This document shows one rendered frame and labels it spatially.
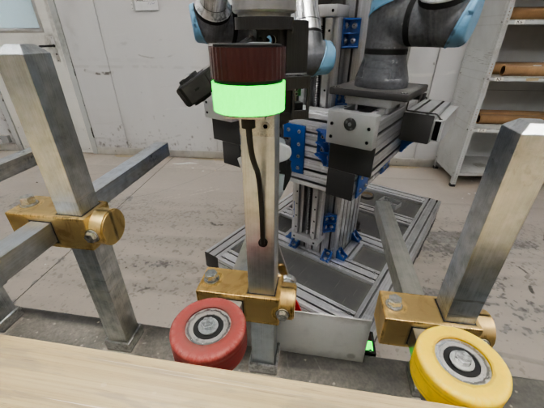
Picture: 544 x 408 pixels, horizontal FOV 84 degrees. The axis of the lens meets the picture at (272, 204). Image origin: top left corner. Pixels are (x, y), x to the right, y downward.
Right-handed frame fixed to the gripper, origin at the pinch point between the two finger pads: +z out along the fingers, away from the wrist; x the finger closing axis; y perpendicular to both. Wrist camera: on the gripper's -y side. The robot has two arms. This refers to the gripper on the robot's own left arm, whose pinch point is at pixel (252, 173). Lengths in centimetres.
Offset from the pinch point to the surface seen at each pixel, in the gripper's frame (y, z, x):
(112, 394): -16.0, 9.0, -24.5
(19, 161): -43.7, 3.7, 23.7
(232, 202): 4, 99, 171
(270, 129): 0.3, -10.3, -13.3
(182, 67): -28, 9, 280
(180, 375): -10.4, 9.0, -23.8
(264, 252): -0.5, 5.0, -12.7
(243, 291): -3.3, 12.0, -11.7
